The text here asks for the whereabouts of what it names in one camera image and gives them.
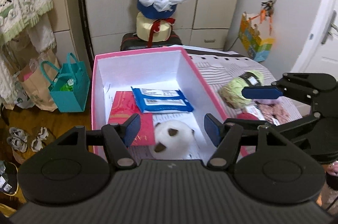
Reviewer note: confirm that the brown paper bag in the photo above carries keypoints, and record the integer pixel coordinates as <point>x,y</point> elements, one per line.
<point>34,84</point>

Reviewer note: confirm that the floral pink cloth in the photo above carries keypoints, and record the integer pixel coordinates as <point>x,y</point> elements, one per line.
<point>274,113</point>

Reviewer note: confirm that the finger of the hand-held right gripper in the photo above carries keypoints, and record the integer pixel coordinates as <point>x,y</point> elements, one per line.
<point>295,125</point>
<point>261,92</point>

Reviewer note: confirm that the beige cabinet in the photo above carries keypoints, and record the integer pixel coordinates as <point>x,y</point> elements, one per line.
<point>66,2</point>

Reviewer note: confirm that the colourful gift bag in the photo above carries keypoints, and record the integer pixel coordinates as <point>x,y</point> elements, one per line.
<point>254,41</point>

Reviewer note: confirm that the green yarn ball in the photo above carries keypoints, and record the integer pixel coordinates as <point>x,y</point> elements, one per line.
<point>232,92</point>

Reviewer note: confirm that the teal tote bag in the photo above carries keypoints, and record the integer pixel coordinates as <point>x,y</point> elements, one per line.
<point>71,92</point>

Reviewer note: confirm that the black suitcase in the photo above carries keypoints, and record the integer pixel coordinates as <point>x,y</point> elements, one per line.
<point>132,41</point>

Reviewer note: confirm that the white door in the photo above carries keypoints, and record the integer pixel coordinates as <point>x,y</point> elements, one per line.
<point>317,28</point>

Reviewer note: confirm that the white fleece robe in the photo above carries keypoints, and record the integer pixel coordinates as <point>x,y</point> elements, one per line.
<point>21,2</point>

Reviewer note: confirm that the panda plush toy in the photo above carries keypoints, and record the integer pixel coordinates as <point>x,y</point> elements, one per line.
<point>171,138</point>

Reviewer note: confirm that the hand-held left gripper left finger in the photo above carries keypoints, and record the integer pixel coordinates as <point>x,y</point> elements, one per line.
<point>133,130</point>

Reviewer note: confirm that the person's right hand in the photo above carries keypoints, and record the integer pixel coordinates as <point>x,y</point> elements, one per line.
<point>333,168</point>

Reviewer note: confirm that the grey white sneaker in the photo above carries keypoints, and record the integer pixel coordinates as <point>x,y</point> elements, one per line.
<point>39,139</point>

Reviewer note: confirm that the striped tablecloth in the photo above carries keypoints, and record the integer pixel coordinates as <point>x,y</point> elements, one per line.
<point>224,68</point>

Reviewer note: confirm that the blue wipes packet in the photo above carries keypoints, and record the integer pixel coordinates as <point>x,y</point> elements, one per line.
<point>161,99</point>

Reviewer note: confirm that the pair of sandals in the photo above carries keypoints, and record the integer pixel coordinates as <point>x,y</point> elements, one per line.
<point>17,139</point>

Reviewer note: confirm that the pink yarn ball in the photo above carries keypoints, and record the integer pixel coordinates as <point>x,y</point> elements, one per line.
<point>247,116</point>

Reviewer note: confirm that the flower bouquet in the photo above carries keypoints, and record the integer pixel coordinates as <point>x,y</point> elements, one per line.
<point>155,2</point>

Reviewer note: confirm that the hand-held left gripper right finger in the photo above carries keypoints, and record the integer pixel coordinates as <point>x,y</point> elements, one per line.
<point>211,130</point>

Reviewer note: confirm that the pink cardboard box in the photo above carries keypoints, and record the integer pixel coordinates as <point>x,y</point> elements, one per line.
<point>137,65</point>

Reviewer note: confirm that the key bundle on hook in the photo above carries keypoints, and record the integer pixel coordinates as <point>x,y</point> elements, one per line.
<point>268,4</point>

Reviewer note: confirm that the red envelope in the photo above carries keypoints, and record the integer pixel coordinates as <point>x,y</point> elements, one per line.
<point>124,107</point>

